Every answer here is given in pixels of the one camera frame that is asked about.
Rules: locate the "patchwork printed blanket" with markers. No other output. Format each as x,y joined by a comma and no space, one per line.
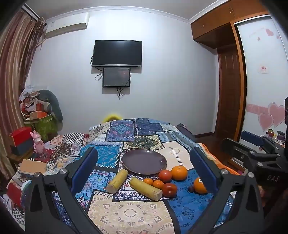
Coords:
126,213

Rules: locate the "white air conditioner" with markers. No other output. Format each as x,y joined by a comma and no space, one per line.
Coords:
65,25

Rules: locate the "red tomato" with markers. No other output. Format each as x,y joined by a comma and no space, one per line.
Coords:
169,190
165,176

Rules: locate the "orange with white sticker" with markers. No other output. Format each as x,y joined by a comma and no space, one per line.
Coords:
199,186

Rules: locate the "small white wall sign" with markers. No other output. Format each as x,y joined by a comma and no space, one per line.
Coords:
263,69

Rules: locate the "yellow round object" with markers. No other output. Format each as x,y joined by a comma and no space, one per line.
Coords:
111,118

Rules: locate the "dark blue box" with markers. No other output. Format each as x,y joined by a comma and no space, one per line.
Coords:
22,147

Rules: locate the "orange blanket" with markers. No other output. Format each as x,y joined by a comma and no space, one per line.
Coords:
216,158

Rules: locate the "tan cardboard box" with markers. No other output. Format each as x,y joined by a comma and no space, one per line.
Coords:
32,166

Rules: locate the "purple jar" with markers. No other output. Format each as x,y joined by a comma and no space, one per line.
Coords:
280,135

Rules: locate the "small dark plum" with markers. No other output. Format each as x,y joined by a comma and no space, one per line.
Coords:
191,189

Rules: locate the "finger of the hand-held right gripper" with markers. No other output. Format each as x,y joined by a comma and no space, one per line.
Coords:
252,137
236,150

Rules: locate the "striped brown curtain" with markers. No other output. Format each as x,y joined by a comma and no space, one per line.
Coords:
13,74

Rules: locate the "small mandarin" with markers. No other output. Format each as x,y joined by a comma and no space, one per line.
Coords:
158,184
148,181

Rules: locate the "yellow sugarcane piece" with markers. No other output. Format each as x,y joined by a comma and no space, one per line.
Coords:
145,188
117,181

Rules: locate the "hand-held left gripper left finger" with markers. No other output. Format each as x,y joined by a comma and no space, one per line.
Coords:
84,167

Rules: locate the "wooden overhead cabinet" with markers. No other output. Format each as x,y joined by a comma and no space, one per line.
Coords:
211,24

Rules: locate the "pink toy figure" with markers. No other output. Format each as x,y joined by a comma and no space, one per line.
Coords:
37,142

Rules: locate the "pile of clutter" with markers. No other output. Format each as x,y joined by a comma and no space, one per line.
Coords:
30,103

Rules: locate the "purple-brown round plate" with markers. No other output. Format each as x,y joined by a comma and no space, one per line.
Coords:
142,162

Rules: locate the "red box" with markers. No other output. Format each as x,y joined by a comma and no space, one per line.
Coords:
20,135

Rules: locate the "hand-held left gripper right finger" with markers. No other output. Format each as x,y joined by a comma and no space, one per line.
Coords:
202,167

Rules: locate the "white sliding wardrobe door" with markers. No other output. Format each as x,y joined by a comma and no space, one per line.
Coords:
261,54

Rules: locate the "black wall television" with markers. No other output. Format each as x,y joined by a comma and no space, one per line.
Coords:
117,53

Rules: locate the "large plain orange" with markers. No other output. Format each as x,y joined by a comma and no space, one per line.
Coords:
179,172

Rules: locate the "small black wall monitor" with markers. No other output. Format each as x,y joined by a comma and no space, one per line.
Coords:
116,77

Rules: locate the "pink heart sticker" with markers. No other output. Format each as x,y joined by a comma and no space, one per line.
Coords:
273,115

